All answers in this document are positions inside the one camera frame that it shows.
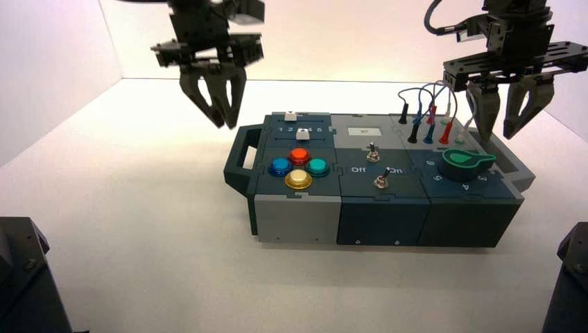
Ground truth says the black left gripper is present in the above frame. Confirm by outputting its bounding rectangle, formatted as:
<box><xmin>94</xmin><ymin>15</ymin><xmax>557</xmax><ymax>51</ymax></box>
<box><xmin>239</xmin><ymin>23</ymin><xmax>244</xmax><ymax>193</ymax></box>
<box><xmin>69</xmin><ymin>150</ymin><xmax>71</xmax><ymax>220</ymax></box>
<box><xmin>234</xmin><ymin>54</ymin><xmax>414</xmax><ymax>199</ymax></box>
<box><xmin>150</xmin><ymin>12</ymin><xmax>266</xmax><ymax>131</ymax></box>

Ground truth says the blue jumper cable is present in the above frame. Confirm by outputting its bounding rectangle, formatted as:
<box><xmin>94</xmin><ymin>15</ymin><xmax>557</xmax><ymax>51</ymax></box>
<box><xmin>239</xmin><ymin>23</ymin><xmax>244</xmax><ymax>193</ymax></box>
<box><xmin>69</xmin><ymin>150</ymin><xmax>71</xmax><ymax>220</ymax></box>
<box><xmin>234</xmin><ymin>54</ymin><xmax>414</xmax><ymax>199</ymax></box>
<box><xmin>412</xmin><ymin>83</ymin><xmax>453</xmax><ymax>145</ymax></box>

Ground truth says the grey and teal control box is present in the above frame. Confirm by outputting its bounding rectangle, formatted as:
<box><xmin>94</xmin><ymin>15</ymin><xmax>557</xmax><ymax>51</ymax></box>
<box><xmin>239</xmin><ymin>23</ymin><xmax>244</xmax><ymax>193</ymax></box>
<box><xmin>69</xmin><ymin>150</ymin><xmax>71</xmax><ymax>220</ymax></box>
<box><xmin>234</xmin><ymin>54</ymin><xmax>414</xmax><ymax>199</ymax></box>
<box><xmin>223</xmin><ymin>111</ymin><xmax>537</xmax><ymax>250</ymax></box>

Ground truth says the small white display screen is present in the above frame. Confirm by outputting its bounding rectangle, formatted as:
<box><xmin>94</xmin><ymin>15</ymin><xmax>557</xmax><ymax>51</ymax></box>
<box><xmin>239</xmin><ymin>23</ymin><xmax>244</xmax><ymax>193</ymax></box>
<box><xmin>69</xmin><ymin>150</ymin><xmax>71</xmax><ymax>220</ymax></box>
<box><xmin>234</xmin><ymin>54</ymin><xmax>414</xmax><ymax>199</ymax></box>
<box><xmin>347</xmin><ymin>127</ymin><xmax>383</xmax><ymax>138</ymax></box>

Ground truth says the red jumper cable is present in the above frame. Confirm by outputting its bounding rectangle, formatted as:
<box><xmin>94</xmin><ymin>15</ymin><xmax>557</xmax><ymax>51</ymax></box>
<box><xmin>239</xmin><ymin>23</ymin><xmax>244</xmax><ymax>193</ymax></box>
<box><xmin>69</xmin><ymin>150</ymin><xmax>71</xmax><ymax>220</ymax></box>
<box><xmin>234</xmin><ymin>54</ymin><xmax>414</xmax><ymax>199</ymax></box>
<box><xmin>426</xmin><ymin>81</ymin><xmax>459</xmax><ymax>146</ymax></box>

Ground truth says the green rotary selector knob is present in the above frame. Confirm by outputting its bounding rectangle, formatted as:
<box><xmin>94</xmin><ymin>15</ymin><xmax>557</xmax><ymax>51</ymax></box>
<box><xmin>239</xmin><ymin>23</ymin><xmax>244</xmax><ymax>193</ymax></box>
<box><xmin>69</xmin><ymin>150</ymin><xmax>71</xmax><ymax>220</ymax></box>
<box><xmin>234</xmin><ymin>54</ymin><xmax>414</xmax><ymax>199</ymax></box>
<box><xmin>442</xmin><ymin>149</ymin><xmax>497</xmax><ymax>182</ymax></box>

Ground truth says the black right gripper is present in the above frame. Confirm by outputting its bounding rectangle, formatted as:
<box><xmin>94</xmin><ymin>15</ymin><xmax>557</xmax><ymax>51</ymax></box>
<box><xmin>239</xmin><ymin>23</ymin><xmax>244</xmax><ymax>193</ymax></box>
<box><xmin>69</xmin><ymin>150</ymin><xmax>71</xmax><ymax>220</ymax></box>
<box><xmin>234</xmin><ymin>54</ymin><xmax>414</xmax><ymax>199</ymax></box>
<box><xmin>443</xmin><ymin>17</ymin><xmax>588</xmax><ymax>144</ymax></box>

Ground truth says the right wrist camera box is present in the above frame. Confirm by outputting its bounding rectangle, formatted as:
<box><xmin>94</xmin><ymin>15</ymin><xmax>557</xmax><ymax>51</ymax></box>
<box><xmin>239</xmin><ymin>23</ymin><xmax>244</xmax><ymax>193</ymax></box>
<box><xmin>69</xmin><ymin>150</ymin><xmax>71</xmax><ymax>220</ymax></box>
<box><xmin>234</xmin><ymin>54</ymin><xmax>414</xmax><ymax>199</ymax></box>
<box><xmin>456</xmin><ymin>12</ymin><xmax>492</xmax><ymax>45</ymax></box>

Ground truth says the yellow round push button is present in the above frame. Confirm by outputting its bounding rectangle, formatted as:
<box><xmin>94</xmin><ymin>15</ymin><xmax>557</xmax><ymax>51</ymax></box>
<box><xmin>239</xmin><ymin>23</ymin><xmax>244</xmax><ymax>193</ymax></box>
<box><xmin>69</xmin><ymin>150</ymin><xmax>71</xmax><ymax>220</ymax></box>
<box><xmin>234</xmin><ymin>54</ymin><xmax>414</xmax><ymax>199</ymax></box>
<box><xmin>284</xmin><ymin>169</ymin><xmax>313</xmax><ymax>190</ymax></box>

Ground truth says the black jumper cable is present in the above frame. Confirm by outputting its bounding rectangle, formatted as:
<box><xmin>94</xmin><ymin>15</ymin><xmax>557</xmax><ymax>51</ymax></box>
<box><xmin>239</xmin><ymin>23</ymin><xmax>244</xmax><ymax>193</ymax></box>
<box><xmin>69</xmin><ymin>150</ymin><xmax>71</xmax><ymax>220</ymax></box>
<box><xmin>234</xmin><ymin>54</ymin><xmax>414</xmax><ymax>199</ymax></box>
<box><xmin>397</xmin><ymin>88</ymin><xmax>435</xmax><ymax>145</ymax></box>

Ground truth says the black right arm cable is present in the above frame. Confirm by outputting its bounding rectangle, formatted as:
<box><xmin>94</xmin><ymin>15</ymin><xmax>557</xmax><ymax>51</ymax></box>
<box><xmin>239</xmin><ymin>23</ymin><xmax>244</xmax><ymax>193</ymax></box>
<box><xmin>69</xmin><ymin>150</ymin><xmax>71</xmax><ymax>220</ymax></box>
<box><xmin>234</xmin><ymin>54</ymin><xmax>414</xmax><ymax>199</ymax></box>
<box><xmin>424</xmin><ymin>0</ymin><xmax>461</xmax><ymax>36</ymax></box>

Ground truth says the red round push button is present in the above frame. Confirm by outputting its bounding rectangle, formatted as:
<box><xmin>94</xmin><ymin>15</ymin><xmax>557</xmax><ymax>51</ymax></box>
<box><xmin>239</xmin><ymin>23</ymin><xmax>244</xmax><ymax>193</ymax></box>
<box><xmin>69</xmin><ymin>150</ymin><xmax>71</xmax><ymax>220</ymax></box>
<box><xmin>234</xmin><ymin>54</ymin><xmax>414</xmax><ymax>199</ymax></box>
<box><xmin>288</xmin><ymin>147</ymin><xmax>312</xmax><ymax>167</ymax></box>

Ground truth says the green round push button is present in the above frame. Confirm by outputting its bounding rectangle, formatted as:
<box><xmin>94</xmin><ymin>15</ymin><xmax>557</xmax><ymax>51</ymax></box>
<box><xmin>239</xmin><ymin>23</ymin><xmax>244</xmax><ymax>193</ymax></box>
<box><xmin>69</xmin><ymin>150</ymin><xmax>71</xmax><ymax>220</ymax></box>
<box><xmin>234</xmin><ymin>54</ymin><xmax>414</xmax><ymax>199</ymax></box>
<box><xmin>305</xmin><ymin>157</ymin><xmax>331</xmax><ymax>178</ymax></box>

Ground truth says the white jumper cable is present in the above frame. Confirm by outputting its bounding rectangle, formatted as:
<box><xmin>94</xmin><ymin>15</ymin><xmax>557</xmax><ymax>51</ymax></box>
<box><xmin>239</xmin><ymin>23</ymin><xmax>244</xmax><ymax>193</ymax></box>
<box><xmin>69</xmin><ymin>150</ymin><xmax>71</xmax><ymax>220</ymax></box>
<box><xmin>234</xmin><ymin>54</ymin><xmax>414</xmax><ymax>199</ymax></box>
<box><xmin>443</xmin><ymin>83</ymin><xmax>476</xmax><ymax>139</ymax></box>

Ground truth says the blue round push button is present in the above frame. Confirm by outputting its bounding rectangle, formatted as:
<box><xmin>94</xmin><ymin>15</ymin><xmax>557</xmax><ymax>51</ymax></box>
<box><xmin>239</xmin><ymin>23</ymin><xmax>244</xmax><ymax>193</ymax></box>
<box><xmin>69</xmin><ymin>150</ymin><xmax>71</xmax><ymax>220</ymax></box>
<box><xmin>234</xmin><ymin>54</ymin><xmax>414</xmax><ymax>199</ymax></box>
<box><xmin>268</xmin><ymin>157</ymin><xmax>293</xmax><ymax>178</ymax></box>

